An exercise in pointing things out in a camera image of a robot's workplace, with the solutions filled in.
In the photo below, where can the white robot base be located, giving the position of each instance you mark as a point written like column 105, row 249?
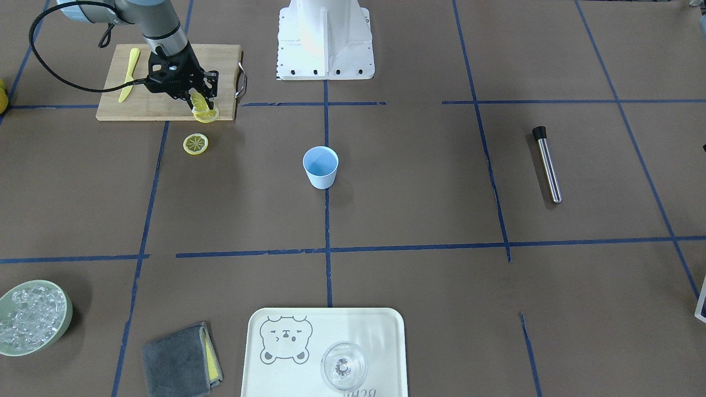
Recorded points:
column 324, row 40

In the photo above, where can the yellow lemon half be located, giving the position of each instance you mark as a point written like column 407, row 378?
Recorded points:
column 202, row 109

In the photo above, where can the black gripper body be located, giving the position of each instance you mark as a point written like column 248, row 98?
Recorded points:
column 191, row 67

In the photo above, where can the blue paper cup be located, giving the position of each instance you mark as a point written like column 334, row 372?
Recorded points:
column 321, row 165

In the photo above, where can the clear wine glass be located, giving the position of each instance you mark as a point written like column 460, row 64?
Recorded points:
column 344, row 366

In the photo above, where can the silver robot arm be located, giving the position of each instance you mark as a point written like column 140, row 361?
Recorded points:
column 157, row 20

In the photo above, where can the yellow lemon slice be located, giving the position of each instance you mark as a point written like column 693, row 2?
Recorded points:
column 195, row 144

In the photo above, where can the bamboo cutting board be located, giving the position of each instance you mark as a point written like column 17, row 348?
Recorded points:
column 141, row 105

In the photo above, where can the steel muddler black tip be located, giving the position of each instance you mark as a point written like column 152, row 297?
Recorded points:
column 540, row 136

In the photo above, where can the cream bear tray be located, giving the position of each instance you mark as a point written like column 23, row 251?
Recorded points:
column 285, row 346

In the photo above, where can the grey folded cloth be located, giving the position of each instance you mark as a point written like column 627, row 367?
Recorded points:
column 183, row 363

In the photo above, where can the green bowl of ice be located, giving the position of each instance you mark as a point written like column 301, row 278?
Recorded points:
column 34, row 315

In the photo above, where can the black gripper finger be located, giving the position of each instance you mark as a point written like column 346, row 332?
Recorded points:
column 190, row 97
column 209, row 87

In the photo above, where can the yellow plastic knife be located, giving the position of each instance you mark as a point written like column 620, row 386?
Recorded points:
column 134, row 55

